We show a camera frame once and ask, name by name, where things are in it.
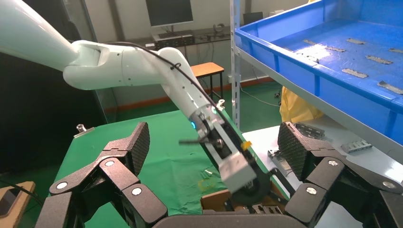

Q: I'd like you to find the small black monitor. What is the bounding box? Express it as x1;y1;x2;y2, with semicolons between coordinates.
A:
242;12;264;26

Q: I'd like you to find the wooden top stool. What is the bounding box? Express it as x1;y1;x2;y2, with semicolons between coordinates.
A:
190;62;225;101

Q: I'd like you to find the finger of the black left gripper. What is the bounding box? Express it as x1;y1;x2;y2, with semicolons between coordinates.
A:
269;167;297;199

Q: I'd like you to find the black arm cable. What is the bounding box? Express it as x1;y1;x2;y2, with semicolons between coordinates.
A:
105;41;240;142

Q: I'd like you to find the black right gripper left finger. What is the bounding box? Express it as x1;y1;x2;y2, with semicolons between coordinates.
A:
34;122;167;228

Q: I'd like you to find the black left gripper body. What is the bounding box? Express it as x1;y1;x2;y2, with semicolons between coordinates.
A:
231;157;273;207

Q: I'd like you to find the dark glass partition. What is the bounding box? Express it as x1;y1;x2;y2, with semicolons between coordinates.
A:
0;0;119;177

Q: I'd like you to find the large black monitor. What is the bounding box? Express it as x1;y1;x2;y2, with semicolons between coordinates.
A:
145;0;194;29

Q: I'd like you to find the black electronics box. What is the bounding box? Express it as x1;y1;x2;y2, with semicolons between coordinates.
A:
153;31;195;50

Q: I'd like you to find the silver IO shield plate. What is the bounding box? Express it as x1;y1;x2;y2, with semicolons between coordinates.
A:
249;204;284;216

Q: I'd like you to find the green table cloth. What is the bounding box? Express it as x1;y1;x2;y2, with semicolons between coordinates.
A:
52;108;275;228

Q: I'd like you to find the perforated steel shelf upright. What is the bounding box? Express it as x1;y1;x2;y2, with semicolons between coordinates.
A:
230;0;242;130

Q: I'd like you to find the flat rectangular metal bracket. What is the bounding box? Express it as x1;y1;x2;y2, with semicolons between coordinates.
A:
268;149;286;172

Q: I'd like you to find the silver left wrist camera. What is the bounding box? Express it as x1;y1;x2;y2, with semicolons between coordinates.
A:
219;152;258;193

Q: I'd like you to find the blue plastic tray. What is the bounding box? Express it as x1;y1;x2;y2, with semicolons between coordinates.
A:
234;0;403;146

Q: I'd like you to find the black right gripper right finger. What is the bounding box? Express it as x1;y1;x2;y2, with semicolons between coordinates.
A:
277;122;403;228

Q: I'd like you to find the brown cardboard box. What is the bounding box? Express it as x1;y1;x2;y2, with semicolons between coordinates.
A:
201;180;290;216

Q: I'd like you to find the folded metal cage bracket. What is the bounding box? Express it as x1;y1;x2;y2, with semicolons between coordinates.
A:
341;139;373;154

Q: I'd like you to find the white floor cable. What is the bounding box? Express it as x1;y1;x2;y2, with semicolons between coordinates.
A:
240;84;281;108

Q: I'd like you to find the grey stamped metal plate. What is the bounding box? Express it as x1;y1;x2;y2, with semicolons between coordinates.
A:
294;123;325;141

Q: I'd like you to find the tan wooden board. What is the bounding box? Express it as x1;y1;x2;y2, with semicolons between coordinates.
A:
0;180;36;228

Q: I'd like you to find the white board panel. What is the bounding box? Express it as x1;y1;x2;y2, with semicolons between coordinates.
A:
242;114;403;228

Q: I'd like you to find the dark office desk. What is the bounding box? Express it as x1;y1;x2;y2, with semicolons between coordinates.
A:
125;27;232;48

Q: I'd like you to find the yellow plastic bag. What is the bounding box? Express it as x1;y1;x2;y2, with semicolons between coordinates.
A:
279;86;325;124

